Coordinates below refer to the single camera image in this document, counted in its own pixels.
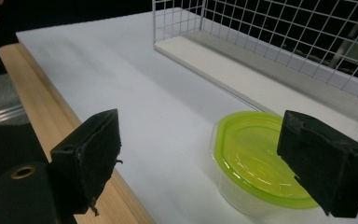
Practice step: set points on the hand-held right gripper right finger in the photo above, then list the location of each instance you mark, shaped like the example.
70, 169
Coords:
326, 168

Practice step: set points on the dark ribbed fabric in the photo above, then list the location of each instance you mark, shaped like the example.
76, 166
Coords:
9, 146

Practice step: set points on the silver metal bar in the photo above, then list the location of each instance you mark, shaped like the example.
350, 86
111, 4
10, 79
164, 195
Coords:
0, 114

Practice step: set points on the clear container with green lid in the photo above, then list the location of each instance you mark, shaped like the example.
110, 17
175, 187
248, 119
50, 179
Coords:
251, 158

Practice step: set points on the grey metal stand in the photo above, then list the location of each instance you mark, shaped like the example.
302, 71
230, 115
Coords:
351, 37

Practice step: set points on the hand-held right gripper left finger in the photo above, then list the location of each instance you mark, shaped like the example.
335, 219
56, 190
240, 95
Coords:
87, 161

